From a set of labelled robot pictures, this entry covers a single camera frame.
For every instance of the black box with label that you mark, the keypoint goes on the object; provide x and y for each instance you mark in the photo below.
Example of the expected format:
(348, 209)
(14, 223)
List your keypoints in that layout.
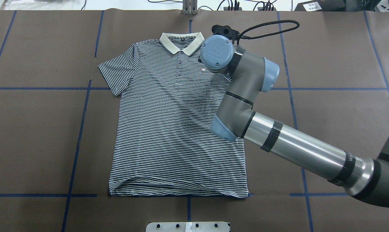
(321, 6)

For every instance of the blue white striped polo shirt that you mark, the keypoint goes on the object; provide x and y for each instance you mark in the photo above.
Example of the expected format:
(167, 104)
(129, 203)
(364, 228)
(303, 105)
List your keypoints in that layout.
(163, 145)

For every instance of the black power strip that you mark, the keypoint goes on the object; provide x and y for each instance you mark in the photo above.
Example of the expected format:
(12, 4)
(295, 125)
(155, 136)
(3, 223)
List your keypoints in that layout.
(260, 8)

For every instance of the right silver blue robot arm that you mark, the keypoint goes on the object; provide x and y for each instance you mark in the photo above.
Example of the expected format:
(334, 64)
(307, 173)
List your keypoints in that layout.
(366, 180)

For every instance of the aluminium frame post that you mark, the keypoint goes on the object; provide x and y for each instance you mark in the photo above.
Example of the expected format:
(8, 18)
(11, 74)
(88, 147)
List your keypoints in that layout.
(189, 7)

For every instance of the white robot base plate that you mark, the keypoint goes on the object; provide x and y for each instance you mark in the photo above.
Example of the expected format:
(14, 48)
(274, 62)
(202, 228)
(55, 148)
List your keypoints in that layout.
(202, 226)

